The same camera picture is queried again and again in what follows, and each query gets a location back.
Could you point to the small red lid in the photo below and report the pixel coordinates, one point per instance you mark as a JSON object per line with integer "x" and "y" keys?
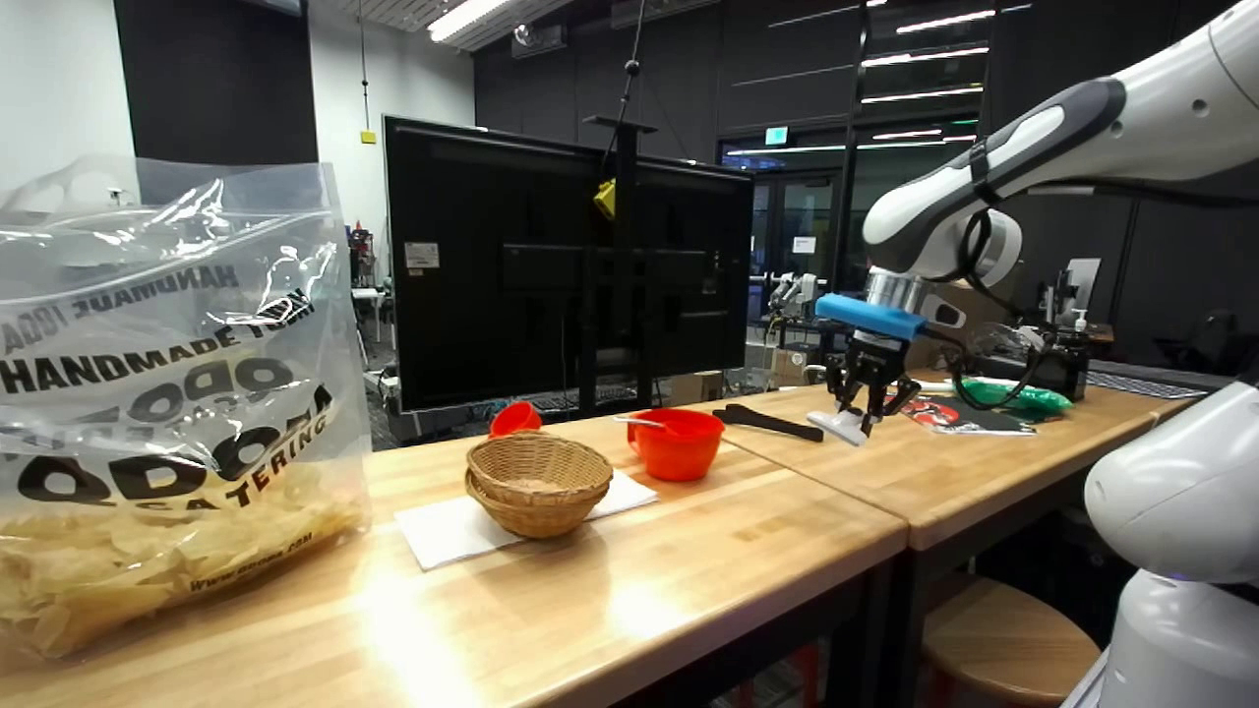
{"x": 516, "y": 419}

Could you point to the white paper napkin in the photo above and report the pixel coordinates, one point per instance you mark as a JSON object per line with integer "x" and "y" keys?
{"x": 448, "y": 531}

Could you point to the white clip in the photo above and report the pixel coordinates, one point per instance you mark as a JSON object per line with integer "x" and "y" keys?
{"x": 836, "y": 426}

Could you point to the red measuring cup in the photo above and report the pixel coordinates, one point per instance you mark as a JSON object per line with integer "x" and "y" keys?
{"x": 674, "y": 447}

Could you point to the brown cardboard box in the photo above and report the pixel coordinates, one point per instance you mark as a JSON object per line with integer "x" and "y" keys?
{"x": 982, "y": 314}

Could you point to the clear printed bag of chips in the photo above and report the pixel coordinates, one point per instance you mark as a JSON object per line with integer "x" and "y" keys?
{"x": 170, "y": 419}

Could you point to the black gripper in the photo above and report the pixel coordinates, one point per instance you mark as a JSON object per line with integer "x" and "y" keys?
{"x": 870, "y": 358}

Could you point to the round wooden stool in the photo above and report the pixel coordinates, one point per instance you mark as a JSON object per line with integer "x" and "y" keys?
{"x": 1007, "y": 642}

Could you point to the long ceiling light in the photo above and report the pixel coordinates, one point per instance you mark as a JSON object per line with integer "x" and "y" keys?
{"x": 466, "y": 18}

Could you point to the yellow tag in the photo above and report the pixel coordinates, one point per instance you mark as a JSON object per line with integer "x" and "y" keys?
{"x": 607, "y": 199}

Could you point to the black monitor stand pole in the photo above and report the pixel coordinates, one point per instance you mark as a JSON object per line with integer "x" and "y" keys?
{"x": 628, "y": 169}

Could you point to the green exit sign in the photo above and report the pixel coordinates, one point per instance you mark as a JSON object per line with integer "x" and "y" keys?
{"x": 776, "y": 134}

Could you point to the green plastic bag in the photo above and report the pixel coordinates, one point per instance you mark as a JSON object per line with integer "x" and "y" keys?
{"x": 1024, "y": 400}

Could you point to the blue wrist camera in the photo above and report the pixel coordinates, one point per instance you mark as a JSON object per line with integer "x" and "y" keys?
{"x": 866, "y": 314}

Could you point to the woven wicker basket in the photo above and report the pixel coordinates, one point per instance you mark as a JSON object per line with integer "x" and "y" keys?
{"x": 537, "y": 485}

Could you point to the black camera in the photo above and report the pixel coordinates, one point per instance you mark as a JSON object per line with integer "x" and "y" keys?
{"x": 1058, "y": 362}

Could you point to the large black monitor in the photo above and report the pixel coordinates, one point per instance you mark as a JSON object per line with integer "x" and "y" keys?
{"x": 527, "y": 259}

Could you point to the red and black magazine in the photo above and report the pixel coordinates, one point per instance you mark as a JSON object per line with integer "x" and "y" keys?
{"x": 971, "y": 422}

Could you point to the wooden workbench table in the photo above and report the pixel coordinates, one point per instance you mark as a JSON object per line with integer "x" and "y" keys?
{"x": 948, "y": 485}
{"x": 594, "y": 616}

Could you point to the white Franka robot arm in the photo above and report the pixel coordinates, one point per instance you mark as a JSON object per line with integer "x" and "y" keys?
{"x": 1154, "y": 119}

